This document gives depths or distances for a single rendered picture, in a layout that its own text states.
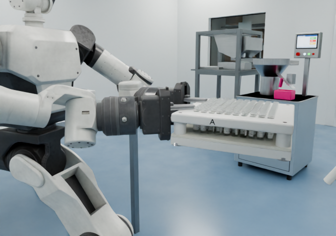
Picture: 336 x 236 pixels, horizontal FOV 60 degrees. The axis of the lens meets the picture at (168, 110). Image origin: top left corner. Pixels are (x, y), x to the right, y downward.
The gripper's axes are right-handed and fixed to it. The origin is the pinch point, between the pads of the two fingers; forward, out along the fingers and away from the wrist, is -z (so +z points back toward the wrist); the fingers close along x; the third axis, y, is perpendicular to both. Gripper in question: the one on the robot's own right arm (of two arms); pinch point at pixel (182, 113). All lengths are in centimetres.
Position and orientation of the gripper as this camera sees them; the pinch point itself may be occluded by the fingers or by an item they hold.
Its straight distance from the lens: 68.4
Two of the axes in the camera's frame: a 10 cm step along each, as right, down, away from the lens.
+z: -9.9, 0.4, -1.5
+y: 1.5, 1.7, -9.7
